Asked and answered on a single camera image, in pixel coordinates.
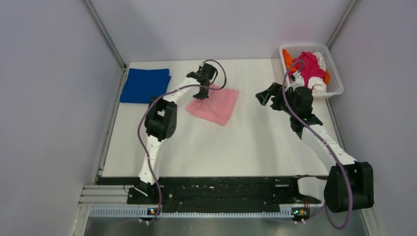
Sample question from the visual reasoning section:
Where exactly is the white slotted cable duct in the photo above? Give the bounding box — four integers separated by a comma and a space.
89, 206, 310, 219

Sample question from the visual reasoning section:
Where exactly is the magenta t shirt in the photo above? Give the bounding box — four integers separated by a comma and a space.
283, 49, 330, 92

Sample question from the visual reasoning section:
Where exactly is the orange cloth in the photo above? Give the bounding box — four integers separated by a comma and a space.
282, 49, 297, 73

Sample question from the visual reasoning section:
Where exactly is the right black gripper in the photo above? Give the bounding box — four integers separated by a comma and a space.
256, 82, 298, 117

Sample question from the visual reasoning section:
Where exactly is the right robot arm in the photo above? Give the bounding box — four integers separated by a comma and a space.
255, 82, 374, 213

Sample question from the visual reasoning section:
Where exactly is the light pink t shirt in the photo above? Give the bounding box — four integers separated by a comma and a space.
186, 88, 239, 126

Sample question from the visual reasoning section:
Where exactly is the white plastic basket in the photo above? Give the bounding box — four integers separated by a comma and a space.
279, 43, 344, 99

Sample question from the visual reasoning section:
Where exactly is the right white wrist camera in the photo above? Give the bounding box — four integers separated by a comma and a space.
288, 73, 305, 89

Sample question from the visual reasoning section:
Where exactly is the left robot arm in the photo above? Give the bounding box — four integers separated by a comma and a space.
133, 59, 218, 203

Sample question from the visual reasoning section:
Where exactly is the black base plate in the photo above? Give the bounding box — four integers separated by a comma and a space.
97, 177, 322, 214

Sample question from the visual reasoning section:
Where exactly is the folded blue t shirt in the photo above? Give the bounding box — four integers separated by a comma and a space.
119, 68, 171, 104

